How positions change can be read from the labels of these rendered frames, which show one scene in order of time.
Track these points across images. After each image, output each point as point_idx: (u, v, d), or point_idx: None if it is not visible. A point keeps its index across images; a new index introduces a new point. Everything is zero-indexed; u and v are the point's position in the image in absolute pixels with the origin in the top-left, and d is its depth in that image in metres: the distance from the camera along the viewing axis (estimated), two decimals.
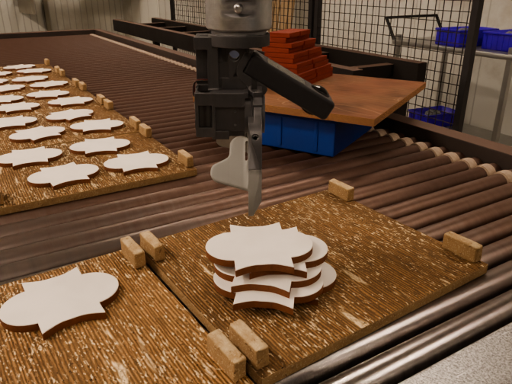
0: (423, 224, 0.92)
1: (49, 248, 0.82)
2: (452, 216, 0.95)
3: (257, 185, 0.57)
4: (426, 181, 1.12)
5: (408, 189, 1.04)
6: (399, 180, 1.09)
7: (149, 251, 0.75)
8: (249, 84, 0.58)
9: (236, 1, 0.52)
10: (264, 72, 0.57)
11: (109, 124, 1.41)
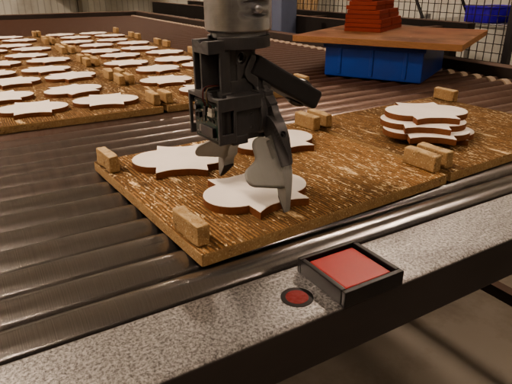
0: None
1: None
2: None
3: (291, 180, 0.58)
4: None
5: (495, 99, 1.25)
6: (484, 95, 1.30)
7: None
8: (256, 84, 0.58)
9: (254, 1, 0.52)
10: (270, 70, 0.58)
11: None
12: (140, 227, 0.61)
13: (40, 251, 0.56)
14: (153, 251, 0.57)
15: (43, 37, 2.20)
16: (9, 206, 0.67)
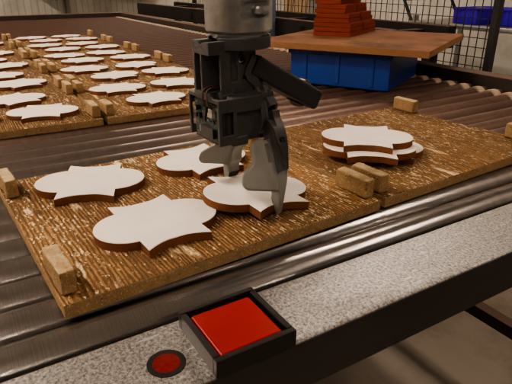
0: (481, 129, 1.05)
1: (166, 142, 0.96)
2: (504, 124, 1.09)
3: (286, 184, 0.59)
4: (475, 106, 1.25)
5: (461, 109, 1.18)
6: (451, 104, 1.22)
7: None
8: (257, 84, 0.57)
9: (254, 1, 0.52)
10: (270, 70, 0.57)
11: (176, 69, 1.54)
12: (18, 264, 0.54)
13: None
14: (23, 293, 0.49)
15: (10, 41, 2.12)
16: None
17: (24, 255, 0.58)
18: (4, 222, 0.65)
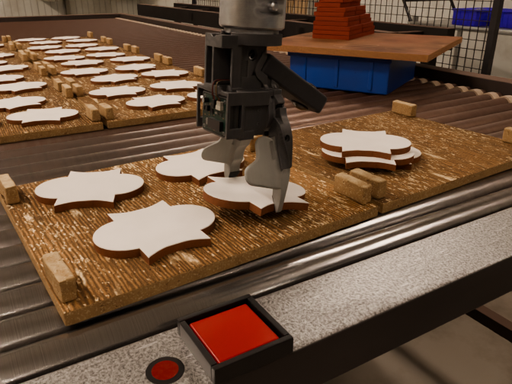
0: (478, 132, 1.05)
1: (165, 147, 0.96)
2: (502, 129, 1.09)
3: (287, 183, 0.59)
4: (472, 110, 1.26)
5: (459, 113, 1.18)
6: (449, 107, 1.23)
7: None
8: (265, 82, 0.58)
9: None
10: (279, 69, 0.59)
11: (176, 72, 1.55)
12: (19, 270, 0.54)
13: None
14: (24, 300, 0.50)
15: (10, 43, 2.13)
16: None
17: (25, 262, 0.58)
18: (5, 228, 0.66)
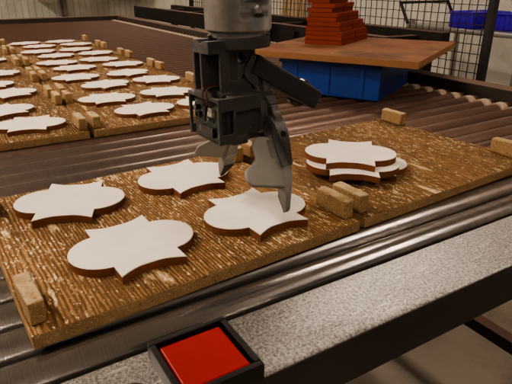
0: (468, 141, 1.05)
1: (152, 156, 0.95)
2: (492, 136, 1.08)
3: (291, 180, 0.58)
4: (464, 116, 1.25)
5: (449, 120, 1.18)
6: (440, 115, 1.22)
7: (244, 151, 0.89)
8: (256, 84, 0.58)
9: (254, 1, 0.52)
10: (269, 70, 0.58)
11: (168, 78, 1.54)
12: None
13: None
14: None
15: (3, 47, 2.12)
16: None
17: (0, 279, 0.58)
18: None
